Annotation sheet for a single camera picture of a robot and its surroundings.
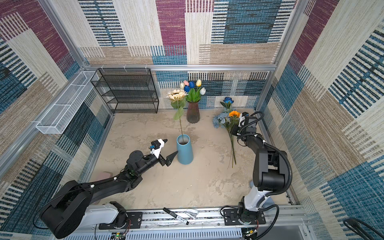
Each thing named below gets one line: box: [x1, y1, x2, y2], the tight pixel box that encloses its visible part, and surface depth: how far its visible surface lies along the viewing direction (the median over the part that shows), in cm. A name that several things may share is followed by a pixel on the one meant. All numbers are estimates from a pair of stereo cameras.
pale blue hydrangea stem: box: [212, 112, 229, 129], surface depth 107 cm
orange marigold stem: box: [227, 110, 241, 168], surface depth 98 cm
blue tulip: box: [184, 80, 196, 93], surface depth 96 cm
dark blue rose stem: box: [220, 96, 234, 109], surface depth 111 cm
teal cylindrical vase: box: [176, 134, 194, 165], surface depth 82 cm
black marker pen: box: [162, 207, 190, 225], surface depth 75 cm
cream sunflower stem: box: [166, 89, 189, 143], surface depth 73 cm
